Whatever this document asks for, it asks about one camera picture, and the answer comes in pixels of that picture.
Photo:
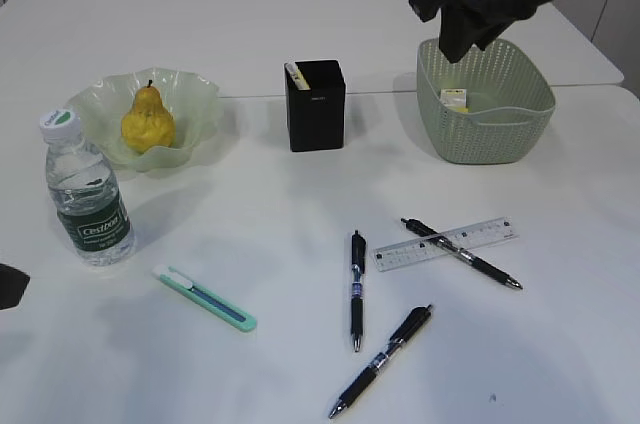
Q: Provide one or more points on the black square pen holder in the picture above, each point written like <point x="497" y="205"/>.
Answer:
<point x="316" y="118"/>

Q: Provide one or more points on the black gel pen middle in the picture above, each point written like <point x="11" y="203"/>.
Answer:
<point x="358" y="256"/>

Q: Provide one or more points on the clear water bottle green label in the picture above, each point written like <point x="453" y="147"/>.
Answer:
<point x="85" y="191"/>

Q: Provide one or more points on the yellow pear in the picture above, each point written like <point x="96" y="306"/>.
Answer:
<point x="148" y="123"/>

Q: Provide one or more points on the black gel pen front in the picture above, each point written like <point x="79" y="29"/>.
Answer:
<point x="412" y="324"/>

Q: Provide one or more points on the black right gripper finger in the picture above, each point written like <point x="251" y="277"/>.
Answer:
<point x="460" y="30"/>

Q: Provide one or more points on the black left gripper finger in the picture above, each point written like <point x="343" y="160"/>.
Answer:
<point x="13" y="283"/>

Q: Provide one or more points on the yellow plastic packaging waste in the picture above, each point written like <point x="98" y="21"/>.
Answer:
<point x="454" y="99"/>

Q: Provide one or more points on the teal utility knife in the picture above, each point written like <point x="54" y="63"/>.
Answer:
<point x="205" y="298"/>

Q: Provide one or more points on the black gel pen on ruler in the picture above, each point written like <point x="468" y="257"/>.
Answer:
<point x="460" y="253"/>

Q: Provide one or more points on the green woven plastic basket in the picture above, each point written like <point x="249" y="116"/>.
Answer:
<point x="510" y="103"/>

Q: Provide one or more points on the frosted green wavy glass plate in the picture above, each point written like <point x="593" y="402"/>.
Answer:
<point x="191" y="99"/>

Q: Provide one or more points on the clear plastic ruler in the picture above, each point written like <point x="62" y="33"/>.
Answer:
<point x="423" y="249"/>

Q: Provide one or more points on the yellow utility knife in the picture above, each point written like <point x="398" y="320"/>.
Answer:
<point x="297" y="76"/>

